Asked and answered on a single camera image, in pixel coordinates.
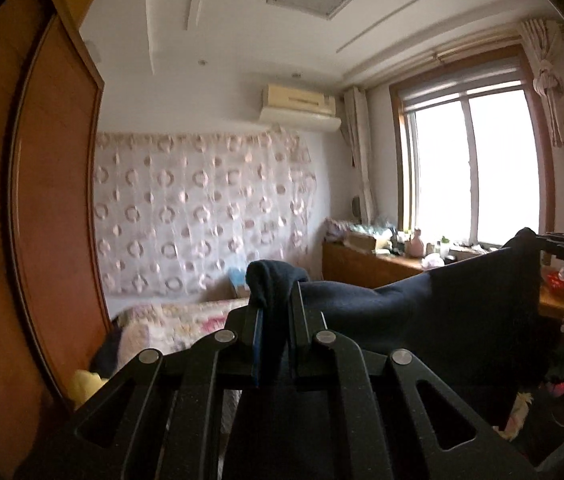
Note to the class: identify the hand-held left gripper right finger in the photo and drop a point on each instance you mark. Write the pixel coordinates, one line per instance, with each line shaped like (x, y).
(304, 350)

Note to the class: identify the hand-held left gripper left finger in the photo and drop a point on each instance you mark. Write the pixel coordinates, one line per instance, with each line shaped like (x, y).
(258, 355)

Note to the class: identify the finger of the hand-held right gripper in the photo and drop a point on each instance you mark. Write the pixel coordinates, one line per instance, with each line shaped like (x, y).
(559, 245)

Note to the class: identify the navy printed T-shirt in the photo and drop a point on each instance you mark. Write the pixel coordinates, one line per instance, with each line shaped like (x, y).
(412, 320)

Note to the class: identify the red packet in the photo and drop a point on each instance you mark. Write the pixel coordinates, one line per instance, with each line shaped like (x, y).
(557, 281)

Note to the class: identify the floral quilt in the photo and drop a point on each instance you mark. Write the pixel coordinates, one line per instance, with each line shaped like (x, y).
(181, 320)

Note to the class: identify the low wooden cabinet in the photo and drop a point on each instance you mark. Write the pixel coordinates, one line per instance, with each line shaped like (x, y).
(357, 265)

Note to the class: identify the flat cardboard box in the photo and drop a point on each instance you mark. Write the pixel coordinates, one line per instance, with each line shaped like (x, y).
(362, 242)

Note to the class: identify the wood-framed window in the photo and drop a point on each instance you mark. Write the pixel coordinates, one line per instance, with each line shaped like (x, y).
(462, 170)

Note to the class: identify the pile of folded fabrics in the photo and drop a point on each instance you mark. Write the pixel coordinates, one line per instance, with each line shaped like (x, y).
(337, 230)

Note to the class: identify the white crumpled bag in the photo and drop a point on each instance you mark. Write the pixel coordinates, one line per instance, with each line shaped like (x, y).
(432, 260)

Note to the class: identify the pink bag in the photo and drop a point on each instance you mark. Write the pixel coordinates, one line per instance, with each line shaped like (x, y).
(416, 246)

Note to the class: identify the clear plastic bag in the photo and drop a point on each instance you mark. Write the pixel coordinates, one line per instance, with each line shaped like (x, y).
(379, 227)

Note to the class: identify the navy blanket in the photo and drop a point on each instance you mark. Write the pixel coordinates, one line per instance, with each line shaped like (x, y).
(106, 355)

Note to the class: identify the small dark hanging object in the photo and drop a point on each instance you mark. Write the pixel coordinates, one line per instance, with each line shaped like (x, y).
(357, 205)

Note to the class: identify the pink tied curtain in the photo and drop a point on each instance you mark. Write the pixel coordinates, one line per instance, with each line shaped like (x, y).
(549, 80)

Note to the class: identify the yellow plush toy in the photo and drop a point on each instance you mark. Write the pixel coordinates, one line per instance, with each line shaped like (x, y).
(86, 385)

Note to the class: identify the pale patterned curtain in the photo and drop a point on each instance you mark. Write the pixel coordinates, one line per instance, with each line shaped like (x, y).
(359, 150)

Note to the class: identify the wooden slatted wardrobe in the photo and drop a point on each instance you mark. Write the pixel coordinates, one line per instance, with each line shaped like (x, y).
(51, 210)

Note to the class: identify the circle-patterned wall cloth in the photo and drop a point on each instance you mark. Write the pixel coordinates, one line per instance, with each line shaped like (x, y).
(186, 210)

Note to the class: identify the cream wall air conditioner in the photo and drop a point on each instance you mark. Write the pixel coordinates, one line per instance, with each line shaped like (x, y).
(297, 97)

